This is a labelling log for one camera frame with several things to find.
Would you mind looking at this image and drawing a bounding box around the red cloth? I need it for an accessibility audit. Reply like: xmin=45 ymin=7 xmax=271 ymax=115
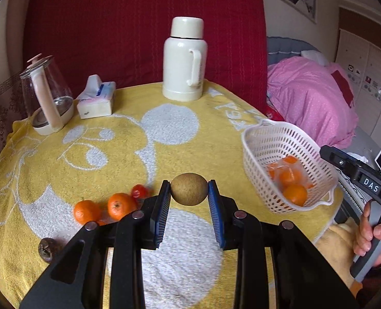
xmin=330 ymin=70 xmax=355 ymax=107

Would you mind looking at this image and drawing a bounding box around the beige wardrobe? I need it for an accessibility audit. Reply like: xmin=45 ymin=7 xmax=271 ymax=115
xmin=334 ymin=6 xmax=381 ymax=136

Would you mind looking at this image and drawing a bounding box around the clear bag of tangerines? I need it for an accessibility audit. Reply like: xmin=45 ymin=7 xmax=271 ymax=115
xmin=267 ymin=155 xmax=315 ymax=191

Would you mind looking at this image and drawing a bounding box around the white tissue pack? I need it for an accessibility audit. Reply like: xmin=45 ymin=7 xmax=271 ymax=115
xmin=75 ymin=75 xmax=117 ymax=119

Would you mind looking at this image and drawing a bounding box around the white plastic basket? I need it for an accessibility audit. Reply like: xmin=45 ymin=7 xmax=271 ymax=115
xmin=241 ymin=119 xmax=338 ymax=214

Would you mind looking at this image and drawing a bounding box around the cream white thermos jug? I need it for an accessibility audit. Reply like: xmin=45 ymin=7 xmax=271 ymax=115
xmin=162 ymin=17 xmax=208 ymax=101

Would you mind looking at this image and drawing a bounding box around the person's right forearm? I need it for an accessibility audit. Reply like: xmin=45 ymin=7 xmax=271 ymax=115
xmin=354 ymin=259 xmax=381 ymax=309

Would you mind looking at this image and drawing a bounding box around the dark brown mangosteen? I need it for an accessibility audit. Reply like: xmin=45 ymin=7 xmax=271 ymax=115
xmin=38 ymin=237 xmax=63 ymax=263

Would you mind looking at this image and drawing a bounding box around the glass kettle with pink handle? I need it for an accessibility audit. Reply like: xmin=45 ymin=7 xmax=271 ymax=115
xmin=19 ymin=53 xmax=75 ymax=136

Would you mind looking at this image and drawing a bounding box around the orange tangerine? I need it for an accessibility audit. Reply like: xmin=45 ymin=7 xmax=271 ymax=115
xmin=74 ymin=200 xmax=102 ymax=225
xmin=107 ymin=193 xmax=137 ymax=221
xmin=283 ymin=183 xmax=308 ymax=207

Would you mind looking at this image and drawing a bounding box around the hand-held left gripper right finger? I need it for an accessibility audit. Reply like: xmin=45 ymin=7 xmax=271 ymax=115
xmin=207 ymin=179 xmax=361 ymax=309

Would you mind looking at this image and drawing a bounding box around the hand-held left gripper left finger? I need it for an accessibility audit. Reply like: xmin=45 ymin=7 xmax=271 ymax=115
xmin=19 ymin=180 xmax=172 ymax=309

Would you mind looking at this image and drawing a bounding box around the yellow printed towel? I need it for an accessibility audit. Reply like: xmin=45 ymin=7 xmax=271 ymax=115
xmin=0 ymin=81 xmax=344 ymax=309

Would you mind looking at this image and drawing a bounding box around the white pillow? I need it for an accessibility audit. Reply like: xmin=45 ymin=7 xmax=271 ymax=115
xmin=300 ymin=50 xmax=329 ymax=66

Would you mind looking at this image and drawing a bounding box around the red quilted mattress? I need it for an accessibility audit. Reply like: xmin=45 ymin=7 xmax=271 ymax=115
xmin=22 ymin=0 xmax=268 ymax=110

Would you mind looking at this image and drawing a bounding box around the brown kiwi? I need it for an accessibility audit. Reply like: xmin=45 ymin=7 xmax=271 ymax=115
xmin=171 ymin=173 xmax=208 ymax=206

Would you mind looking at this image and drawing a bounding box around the pink dotted quilt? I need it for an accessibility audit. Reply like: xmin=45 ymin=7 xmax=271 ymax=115
xmin=267 ymin=56 xmax=360 ymax=149

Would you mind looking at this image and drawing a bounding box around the small red tomato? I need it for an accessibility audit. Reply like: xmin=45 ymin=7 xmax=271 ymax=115
xmin=132 ymin=184 xmax=149 ymax=199

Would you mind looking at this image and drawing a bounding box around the grey padded headboard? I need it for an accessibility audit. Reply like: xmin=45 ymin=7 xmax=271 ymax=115
xmin=267 ymin=36 xmax=321 ymax=65

